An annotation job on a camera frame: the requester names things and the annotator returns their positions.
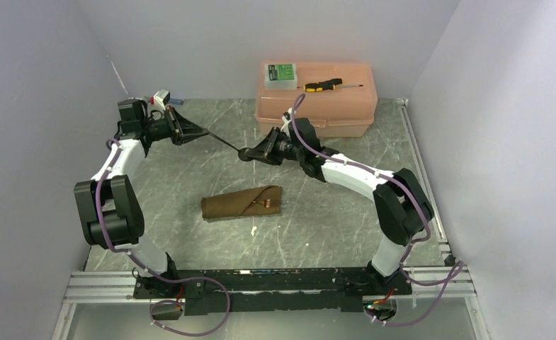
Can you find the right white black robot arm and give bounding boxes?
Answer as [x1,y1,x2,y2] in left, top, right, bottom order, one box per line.
[238,118,434,294]

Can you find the black spoon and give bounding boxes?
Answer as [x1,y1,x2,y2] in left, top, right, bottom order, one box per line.
[208,132,253,162]

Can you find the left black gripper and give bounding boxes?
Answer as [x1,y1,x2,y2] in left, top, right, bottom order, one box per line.
[142,106,208,147]

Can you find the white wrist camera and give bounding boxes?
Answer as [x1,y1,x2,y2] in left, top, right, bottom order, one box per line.
[149,89,171,109]
[280,108,292,136]

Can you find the blue red screwdriver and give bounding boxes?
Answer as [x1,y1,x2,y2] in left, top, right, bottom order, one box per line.
[169,98,184,105]

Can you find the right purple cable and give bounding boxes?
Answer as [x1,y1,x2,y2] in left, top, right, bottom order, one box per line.
[288,93,466,328]

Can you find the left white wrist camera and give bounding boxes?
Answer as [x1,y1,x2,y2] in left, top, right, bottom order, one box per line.
[149,89,171,109]

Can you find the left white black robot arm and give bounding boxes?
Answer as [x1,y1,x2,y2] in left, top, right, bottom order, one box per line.
[74,98,209,298]

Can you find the brown cloth napkin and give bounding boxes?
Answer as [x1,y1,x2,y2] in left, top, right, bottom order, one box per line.
[200,185,283,220]

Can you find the yellow black screwdriver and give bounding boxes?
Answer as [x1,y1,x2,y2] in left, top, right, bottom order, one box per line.
[297,78,364,93]

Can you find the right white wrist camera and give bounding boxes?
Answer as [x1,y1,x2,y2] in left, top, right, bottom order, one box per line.
[280,108,292,136]

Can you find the green white small box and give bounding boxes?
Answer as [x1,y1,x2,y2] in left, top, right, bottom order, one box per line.
[263,63,298,91]

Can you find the pink plastic storage box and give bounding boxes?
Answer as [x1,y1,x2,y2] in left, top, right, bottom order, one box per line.
[255,61,378,137]

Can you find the aluminium frame rail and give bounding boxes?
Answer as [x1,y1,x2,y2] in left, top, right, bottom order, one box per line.
[52,266,490,339]

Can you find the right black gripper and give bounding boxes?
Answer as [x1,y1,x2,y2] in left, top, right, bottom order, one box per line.
[246,127,305,166]

